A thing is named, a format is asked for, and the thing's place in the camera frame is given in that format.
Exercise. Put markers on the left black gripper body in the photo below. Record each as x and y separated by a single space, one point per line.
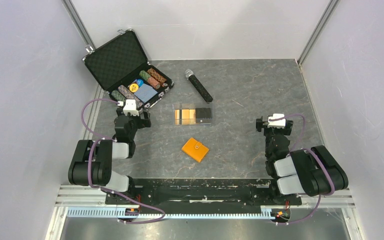
137 123

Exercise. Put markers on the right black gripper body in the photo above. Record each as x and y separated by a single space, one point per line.
270 132

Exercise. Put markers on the black card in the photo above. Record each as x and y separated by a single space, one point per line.
203 115

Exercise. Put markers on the orange leather card holder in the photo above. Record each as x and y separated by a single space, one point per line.
195 149

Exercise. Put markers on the gold card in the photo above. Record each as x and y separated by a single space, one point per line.
192 114
181 114

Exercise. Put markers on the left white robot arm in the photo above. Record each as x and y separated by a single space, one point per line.
95 165

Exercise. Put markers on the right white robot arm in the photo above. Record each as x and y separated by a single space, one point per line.
310 171

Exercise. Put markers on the blue card deck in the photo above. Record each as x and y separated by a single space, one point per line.
145 93

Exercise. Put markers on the green purple chip stack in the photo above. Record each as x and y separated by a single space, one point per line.
118 96

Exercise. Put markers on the purple patterned chip stack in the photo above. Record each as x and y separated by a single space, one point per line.
129 95

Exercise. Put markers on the yellow poker chip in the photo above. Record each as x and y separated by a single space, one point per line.
133 87

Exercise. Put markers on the green red chip stack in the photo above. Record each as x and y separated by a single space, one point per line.
151 80

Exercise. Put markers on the brown patterned chip stack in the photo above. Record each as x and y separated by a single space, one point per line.
156 75

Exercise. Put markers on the black poker chip case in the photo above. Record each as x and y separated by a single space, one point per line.
119 62

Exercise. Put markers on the black glitter cylinder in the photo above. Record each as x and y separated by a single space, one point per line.
190 76

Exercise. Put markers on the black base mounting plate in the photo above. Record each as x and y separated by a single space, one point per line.
209 195

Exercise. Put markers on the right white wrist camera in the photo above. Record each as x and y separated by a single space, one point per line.
277 120

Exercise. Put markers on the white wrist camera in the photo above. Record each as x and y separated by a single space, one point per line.
129 107
277 120

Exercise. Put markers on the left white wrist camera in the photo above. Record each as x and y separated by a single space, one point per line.
129 107

